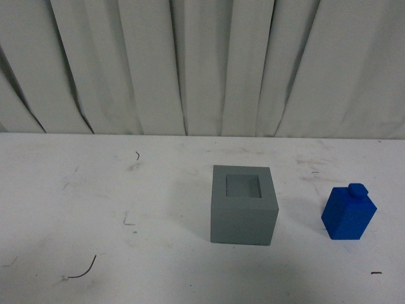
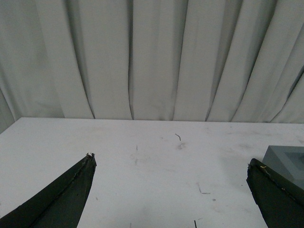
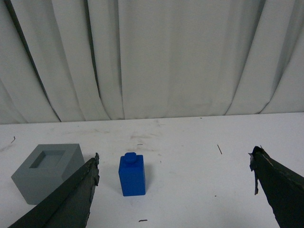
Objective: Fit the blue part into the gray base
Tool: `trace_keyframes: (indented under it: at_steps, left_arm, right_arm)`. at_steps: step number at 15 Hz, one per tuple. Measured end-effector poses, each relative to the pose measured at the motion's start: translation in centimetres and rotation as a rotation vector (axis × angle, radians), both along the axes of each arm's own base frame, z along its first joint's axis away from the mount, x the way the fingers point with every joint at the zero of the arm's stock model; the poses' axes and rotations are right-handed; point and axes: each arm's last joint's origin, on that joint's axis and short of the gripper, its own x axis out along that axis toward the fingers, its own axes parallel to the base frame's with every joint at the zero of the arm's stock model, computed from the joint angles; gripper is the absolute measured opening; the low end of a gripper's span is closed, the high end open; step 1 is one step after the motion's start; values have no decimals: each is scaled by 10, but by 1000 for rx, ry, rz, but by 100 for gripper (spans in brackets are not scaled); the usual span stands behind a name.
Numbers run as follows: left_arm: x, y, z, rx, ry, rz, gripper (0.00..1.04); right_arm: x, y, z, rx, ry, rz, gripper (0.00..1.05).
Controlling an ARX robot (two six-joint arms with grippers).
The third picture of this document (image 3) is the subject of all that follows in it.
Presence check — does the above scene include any blue block with stud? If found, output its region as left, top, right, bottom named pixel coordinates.
left=118, top=152, right=146, bottom=197

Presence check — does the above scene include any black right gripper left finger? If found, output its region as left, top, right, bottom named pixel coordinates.
left=10, top=154, right=99, bottom=228

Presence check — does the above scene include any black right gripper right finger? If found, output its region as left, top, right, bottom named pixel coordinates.
left=249, top=146, right=304, bottom=228

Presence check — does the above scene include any gray square base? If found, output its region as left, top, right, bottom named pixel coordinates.
left=11, top=144, right=85, bottom=205

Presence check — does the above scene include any white curtain backdrop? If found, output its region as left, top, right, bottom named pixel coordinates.
left=0, top=0, right=304, bottom=124

